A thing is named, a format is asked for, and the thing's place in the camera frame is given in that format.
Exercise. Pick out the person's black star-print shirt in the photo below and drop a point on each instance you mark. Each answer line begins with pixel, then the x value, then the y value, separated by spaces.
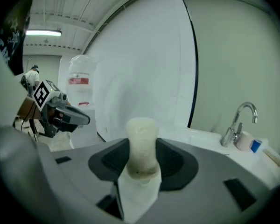
pixel 11 43

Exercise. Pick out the beige cup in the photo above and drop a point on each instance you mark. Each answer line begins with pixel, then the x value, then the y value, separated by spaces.
pixel 242 142

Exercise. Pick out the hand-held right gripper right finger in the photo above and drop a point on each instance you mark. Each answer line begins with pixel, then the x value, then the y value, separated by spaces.
pixel 200 183

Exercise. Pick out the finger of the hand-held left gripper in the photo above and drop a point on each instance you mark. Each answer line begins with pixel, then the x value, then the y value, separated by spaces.
pixel 80 118
pixel 67 128

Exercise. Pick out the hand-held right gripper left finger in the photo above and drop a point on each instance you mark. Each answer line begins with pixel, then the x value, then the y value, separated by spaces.
pixel 88 171

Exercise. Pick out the blue cup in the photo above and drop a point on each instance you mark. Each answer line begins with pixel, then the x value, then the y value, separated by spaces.
pixel 256 146

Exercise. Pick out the chrome faucet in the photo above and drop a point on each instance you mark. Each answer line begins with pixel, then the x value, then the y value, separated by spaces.
pixel 238 115

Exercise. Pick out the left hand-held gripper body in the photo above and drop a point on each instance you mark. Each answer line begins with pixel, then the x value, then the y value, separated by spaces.
pixel 42 94

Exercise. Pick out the white vanity cabinet with sink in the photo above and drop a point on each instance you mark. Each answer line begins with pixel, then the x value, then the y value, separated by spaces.
pixel 196 136

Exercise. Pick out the fluorescent ceiling light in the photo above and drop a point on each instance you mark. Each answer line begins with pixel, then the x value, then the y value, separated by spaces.
pixel 43 33

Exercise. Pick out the beige long bar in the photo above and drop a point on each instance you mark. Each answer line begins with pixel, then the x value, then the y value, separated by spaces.
pixel 273 157

